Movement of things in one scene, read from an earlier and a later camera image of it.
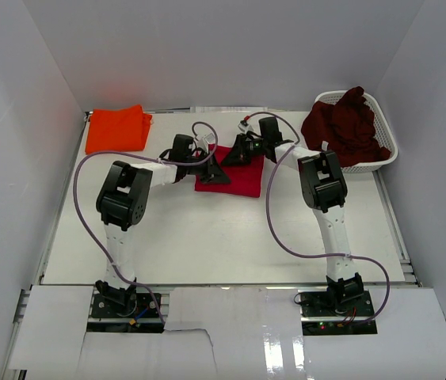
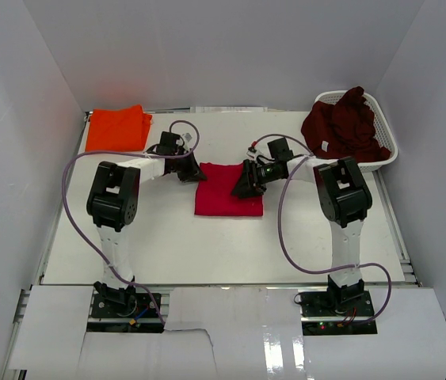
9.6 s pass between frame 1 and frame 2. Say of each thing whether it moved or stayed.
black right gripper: moved
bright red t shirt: moved
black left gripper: moved
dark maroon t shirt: stayed
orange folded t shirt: stayed
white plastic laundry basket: stayed
